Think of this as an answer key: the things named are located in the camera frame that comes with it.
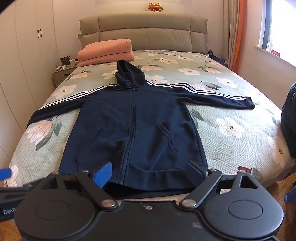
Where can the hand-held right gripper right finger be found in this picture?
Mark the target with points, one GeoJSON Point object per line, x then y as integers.
{"type": "Point", "coordinates": [193, 172]}

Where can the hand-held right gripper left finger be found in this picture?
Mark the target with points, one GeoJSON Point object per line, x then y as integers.
{"type": "Point", "coordinates": [103, 175]}

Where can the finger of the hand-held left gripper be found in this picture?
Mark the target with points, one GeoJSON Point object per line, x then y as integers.
{"type": "Point", "coordinates": [5, 173]}

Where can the navy striped zip hoodie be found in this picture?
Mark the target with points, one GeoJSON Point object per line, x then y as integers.
{"type": "Point", "coordinates": [138, 120]}

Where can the floral green bedspread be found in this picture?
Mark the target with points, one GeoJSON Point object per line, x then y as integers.
{"type": "Point", "coordinates": [231, 143]}

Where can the blue object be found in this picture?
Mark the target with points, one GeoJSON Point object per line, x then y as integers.
{"type": "Point", "coordinates": [291, 195]}

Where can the beige nightstand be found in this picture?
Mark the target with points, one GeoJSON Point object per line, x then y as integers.
{"type": "Point", "coordinates": [61, 76]}

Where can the dark teal cloth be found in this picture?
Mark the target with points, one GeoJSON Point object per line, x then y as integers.
{"type": "Point", "coordinates": [290, 120]}

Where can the dark bag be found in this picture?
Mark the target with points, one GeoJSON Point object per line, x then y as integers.
{"type": "Point", "coordinates": [217, 59]}

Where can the white cup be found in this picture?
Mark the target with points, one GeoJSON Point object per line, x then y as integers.
{"type": "Point", "coordinates": [72, 62]}

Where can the white wardrobe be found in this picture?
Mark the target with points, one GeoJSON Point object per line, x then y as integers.
{"type": "Point", "coordinates": [23, 58]}

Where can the folded pink blanket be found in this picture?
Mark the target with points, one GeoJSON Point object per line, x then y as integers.
{"type": "Point", "coordinates": [106, 52]}

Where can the small red box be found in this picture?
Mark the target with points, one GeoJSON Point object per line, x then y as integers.
{"type": "Point", "coordinates": [275, 53]}

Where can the orange curtain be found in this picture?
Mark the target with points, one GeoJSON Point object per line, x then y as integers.
{"type": "Point", "coordinates": [240, 34]}

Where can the beige padded headboard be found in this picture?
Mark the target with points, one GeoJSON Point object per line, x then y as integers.
{"type": "Point", "coordinates": [148, 30]}

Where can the brown plush toy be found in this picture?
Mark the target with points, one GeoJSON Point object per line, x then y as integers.
{"type": "Point", "coordinates": [155, 7]}

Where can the window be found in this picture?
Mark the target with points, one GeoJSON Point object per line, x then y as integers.
{"type": "Point", "coordinates": [282, 27]}

